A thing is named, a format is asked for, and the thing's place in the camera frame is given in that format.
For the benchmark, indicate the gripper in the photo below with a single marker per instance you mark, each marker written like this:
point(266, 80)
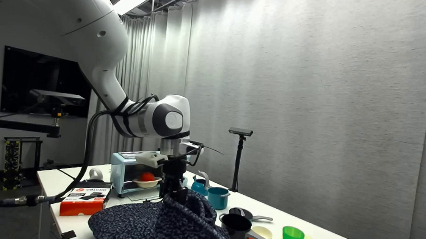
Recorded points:
point(173, 173)

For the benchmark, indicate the dark blue speckled fleece blanket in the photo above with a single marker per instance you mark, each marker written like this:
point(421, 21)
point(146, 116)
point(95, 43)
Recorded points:
point(174, 226)

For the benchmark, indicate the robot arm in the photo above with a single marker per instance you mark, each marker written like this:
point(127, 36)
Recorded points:
point(87, 30)

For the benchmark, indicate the red toy tomato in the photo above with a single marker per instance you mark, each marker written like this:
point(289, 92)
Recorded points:
point(147, 176)

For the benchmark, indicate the cream bowl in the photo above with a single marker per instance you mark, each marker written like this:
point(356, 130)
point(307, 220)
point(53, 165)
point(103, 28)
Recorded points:
point(147, 184)

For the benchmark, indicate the teal toy kettle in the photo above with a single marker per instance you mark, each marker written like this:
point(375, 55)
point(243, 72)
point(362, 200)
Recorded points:
point(199, 187)

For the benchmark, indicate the toaster oven glass door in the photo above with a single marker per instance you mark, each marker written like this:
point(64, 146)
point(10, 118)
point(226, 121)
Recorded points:
point(142, 194)

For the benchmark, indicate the teal toy pot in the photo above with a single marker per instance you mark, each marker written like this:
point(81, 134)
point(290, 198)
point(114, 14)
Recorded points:
point(217, 199)

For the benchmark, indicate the light blue toaster oven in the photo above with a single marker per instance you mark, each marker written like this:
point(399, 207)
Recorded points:
point(117, 172)

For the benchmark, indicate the white tape roll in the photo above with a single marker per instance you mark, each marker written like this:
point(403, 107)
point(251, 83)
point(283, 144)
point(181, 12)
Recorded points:
point(96, 175)

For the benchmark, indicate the small black frying pan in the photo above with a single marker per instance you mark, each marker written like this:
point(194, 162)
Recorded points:
point(241, 213)

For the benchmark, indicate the black saucepan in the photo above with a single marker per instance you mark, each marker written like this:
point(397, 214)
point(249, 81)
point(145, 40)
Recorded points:
point(236, 229)

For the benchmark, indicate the orange and black box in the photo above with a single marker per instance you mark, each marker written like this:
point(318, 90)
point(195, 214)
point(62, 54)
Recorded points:
point(84, 204)

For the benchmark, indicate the grey curtain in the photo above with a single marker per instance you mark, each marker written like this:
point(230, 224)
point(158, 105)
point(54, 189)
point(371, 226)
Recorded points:
point(137, 71)

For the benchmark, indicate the cream and orange plate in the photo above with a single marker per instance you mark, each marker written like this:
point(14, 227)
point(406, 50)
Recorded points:
point(263, 233)

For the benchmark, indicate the black clamp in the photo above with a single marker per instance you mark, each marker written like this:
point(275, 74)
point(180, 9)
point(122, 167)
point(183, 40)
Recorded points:
point(69, 235)

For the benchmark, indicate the black rack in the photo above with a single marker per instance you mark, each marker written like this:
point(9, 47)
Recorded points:
point(12, 160)

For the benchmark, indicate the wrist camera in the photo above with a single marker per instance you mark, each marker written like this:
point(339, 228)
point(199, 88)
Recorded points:
point(192, 148)

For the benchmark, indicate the camera on mount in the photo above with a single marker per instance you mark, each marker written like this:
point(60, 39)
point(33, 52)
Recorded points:
point(237, 163)
point(57, 97)

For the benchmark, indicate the black wall screen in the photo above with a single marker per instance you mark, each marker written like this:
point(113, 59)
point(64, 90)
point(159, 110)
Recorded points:
point(22, 78)

